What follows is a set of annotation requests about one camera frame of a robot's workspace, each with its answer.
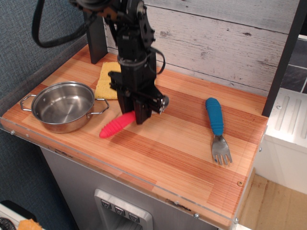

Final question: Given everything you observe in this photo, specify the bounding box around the dark right vertical post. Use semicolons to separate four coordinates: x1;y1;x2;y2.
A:
262;0;307;117

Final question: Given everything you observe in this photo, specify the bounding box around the grey toy cabinet front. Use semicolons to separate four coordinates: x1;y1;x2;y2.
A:
41;148;216;230

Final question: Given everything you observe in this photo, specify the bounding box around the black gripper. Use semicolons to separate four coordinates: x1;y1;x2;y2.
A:
108;51;165;125

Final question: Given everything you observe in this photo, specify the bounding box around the red handled metal spoon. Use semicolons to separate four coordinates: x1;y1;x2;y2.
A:
99;95;170;139

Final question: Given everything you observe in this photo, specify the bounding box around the white toy sink unit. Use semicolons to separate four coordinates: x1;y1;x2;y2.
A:
253;34;307;195

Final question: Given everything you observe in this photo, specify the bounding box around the dark vertical post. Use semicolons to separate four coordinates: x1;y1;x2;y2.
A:
262;0;307;117
86;17;108;64

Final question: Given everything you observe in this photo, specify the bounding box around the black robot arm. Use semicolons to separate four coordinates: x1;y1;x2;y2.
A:
71;0;169;125

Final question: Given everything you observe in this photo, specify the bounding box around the dark left vertical post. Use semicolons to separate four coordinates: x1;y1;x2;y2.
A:
86;17;108;64

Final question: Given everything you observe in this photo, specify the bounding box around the blue handled metal fork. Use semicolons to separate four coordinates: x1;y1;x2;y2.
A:
205;97;232;165

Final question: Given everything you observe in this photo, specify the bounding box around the orange object bottom left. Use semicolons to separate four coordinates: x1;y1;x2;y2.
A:
17;219;43;230

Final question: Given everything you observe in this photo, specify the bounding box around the silver dispenser button panel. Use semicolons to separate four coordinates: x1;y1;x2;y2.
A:
94;189;154;230

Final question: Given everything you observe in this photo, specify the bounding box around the stainless steel pot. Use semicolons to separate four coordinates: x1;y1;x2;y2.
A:
20;81;109;134

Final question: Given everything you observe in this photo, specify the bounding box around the yellow folded cloth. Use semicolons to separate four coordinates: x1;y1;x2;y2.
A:
94;62;121;100

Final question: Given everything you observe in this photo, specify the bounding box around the black braided cable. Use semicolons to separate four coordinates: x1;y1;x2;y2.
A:
32;0;96;48

